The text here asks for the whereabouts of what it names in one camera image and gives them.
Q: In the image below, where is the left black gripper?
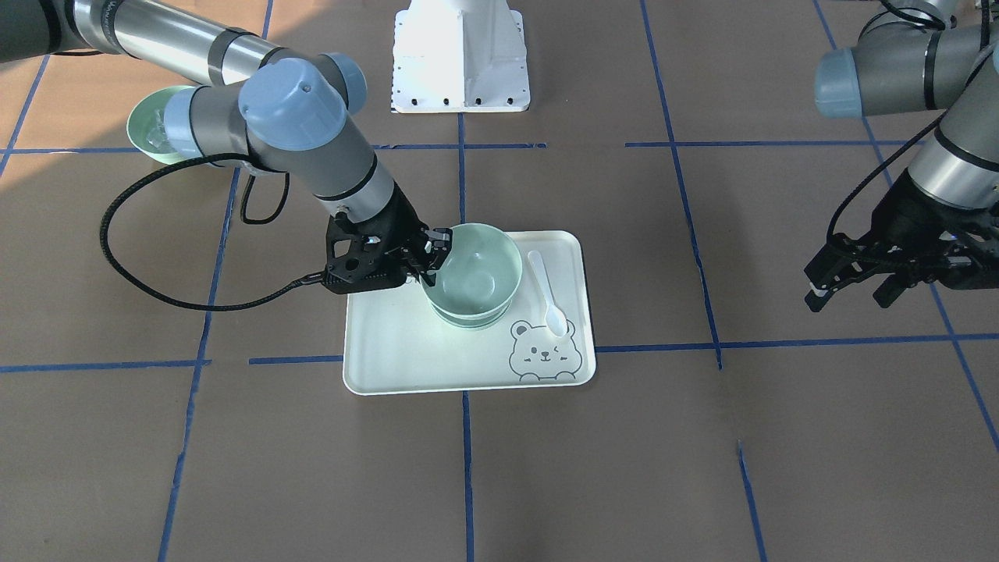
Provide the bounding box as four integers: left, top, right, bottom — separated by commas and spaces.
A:
804, 172, 997, 312

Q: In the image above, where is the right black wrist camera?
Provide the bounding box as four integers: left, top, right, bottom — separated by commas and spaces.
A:
320, 211, 407, 295

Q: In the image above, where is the green bowl on tray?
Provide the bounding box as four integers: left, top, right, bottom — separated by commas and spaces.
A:
443, 318, 500, 331

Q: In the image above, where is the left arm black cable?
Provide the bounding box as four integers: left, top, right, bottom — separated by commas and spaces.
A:
826, 0, 992, 251

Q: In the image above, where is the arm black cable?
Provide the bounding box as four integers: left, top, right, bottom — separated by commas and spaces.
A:
100, 153, 329, 311
826, 0, 992, 251

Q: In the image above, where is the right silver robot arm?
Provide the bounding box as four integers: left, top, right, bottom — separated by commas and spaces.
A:
2, 1, 452, 294

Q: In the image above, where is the green bowl with ice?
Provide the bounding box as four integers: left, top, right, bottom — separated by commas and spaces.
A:
126, 85, 193, 165

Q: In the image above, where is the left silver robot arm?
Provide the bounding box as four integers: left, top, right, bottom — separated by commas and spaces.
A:
804, 1, 998, 312

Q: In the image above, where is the white camera mast with base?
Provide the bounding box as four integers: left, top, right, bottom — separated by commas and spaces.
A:
390, 1, 531, 114

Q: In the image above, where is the white plastic spoon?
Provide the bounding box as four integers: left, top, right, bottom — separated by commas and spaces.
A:
527, 250, 570, 339

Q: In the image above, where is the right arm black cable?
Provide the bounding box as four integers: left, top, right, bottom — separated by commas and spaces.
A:
100, 153, 329, 311

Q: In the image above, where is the pale green bear tray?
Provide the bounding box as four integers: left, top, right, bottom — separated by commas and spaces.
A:
343, 230, 596, 395

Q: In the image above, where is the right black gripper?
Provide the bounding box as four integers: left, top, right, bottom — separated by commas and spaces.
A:
328, 187, 453, 287

